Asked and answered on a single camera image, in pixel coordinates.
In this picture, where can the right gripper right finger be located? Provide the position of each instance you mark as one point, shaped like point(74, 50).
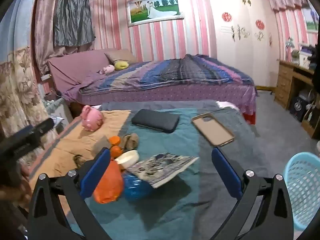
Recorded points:
point(274, 218)

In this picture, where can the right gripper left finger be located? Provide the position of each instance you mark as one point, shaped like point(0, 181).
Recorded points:
point(47, 220)

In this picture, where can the patterned grey book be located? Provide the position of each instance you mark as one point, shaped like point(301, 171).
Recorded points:
point(161, 168)

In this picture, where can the floral beige curtain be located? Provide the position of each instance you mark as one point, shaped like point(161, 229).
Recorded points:
point(21, 104)

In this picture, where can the light blue mesh basket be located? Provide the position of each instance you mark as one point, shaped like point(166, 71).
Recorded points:
point(301, 175)

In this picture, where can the dark small scrap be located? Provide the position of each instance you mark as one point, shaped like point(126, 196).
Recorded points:
point(79, 160)

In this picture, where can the orange plastic bag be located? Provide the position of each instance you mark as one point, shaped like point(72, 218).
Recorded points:
point(110, 186)

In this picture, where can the pink piggy bank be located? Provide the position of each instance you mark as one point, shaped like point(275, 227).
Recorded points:
point(92, 119)

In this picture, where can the flat brown cardboard piece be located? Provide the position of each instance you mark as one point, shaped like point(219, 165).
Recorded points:
point(103, 142)

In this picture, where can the lower orange tangerine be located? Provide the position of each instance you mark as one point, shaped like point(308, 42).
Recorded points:
point(116, 151)

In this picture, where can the orange tangerine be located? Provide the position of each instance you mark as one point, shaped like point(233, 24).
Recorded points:
point(116, 151)
point(115, 140)

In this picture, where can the purple headboard cover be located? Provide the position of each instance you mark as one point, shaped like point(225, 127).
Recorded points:
point(70, 70)

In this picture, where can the white round bowl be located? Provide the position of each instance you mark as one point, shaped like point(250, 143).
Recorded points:
point(127, 159)

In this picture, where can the upper orange tangerine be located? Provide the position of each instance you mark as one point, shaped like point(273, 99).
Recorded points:
point(115, 140)

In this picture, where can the beige phone case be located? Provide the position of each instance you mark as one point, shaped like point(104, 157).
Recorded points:
point(212, 129)

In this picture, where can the pink plush toy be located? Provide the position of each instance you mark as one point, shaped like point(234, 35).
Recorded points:
point(107, 70)

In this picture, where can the yellow plush toy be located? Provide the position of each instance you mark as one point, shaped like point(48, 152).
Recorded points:
point(121, 65)

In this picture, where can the grey hanging curtain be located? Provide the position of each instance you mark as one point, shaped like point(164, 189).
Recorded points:
point(73, 23)

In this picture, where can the black rectangular case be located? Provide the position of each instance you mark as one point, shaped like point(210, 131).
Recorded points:
point(156, 120)

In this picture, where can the wooden desk with drawers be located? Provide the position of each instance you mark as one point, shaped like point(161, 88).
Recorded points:
point(296, 93)

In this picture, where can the brown pillow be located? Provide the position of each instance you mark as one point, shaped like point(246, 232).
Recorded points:
point(121, 55)

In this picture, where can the striped purple blue bedspread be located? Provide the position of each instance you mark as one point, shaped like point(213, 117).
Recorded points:
point(192, 78)

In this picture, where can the white decorated wardrobe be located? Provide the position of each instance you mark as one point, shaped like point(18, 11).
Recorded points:
point(247, 38)

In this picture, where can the framed wedding picture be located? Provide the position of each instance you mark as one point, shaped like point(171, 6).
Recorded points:
point(148, 11)

